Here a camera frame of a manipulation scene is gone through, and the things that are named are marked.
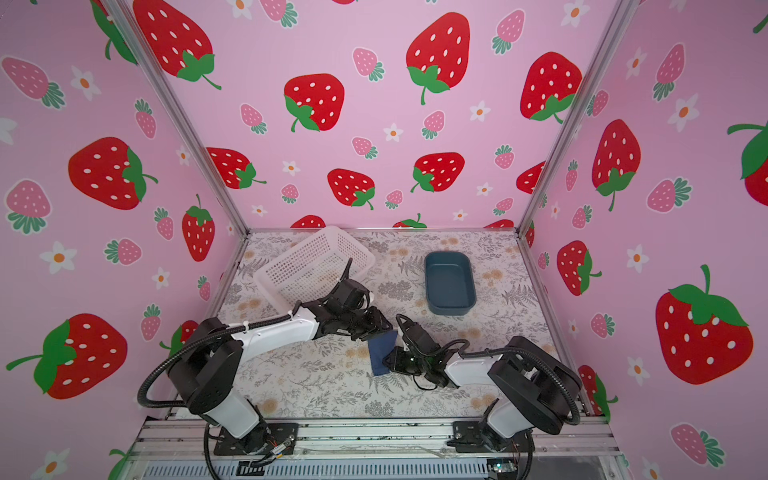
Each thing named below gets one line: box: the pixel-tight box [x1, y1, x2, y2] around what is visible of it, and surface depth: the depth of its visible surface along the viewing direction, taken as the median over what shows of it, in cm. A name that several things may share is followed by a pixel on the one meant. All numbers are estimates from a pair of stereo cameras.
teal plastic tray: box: [425, 251, 477, 316], surface depth 106 cm
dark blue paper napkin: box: [368, 330, 398, 377], surface depth 87 cm
